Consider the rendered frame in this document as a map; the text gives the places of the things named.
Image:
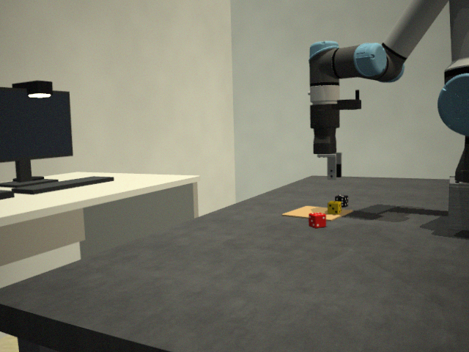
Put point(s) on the red die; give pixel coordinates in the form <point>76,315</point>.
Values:
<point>317,220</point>

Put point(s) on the black die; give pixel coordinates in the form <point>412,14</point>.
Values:
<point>343,199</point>

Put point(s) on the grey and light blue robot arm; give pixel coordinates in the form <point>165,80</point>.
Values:
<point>385,63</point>

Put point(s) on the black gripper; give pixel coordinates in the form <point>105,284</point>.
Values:
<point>324,119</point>

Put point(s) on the yellow die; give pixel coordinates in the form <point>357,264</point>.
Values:
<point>334,207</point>

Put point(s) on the tan square mat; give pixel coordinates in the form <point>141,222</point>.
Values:
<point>305,211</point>

